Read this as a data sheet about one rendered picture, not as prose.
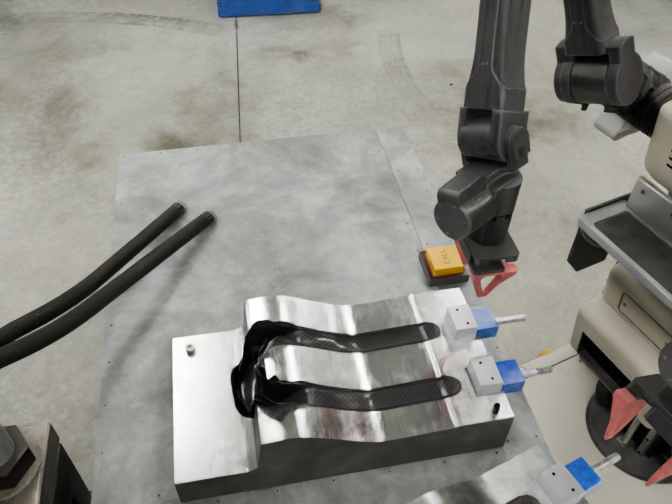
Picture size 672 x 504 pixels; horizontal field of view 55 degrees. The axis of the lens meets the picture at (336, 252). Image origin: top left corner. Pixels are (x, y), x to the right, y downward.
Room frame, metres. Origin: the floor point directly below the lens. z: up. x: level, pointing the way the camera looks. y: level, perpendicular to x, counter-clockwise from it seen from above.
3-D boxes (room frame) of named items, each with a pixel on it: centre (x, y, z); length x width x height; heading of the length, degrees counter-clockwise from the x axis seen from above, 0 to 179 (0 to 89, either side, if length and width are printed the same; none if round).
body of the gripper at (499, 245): (0.68, -0.22, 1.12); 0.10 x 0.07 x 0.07; 11
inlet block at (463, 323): (0.68, -0.25, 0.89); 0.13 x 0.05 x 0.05; 101
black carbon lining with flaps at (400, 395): (0.58, -0.01, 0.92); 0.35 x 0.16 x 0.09; 101
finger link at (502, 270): (0.66, -0.22, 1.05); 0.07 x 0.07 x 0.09; 11
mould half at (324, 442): (0.59, 0.00, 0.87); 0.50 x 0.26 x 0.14; 101
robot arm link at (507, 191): (0.68, -0.21, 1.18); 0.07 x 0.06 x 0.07; 133
